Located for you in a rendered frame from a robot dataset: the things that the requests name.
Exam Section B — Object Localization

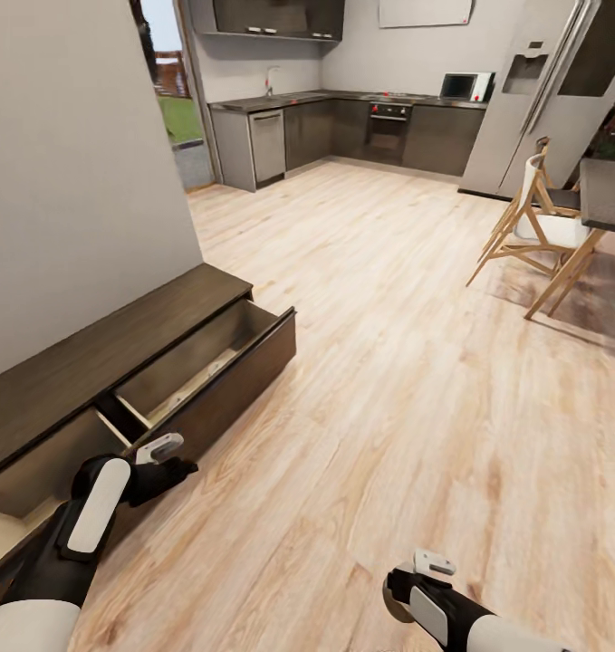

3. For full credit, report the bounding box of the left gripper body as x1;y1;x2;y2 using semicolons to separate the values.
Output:
129;456;187;508

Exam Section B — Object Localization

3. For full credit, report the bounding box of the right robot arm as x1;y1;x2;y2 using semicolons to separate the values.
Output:
387;548;578;652

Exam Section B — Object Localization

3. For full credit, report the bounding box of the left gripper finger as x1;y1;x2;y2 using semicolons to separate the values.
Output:
182;459;199;477

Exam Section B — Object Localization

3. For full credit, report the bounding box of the pillar candle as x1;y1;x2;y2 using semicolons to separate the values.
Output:
208;361;225;376
382;562;415;624
168;392;190;410

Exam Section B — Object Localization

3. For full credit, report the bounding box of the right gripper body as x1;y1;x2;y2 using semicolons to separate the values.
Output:
391;568;422;604

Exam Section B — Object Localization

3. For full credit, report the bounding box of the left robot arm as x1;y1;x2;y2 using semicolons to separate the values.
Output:
0;433;199;652

